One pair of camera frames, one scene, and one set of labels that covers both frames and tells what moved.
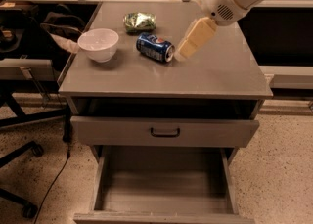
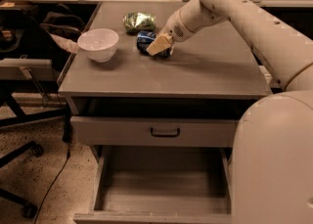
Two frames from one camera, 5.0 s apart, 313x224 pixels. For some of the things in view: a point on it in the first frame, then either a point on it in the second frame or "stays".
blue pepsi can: [156, 47] stays
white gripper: [219, 2] to [173, 28]
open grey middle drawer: [162, 185] stays
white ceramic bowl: [99, 44] stays
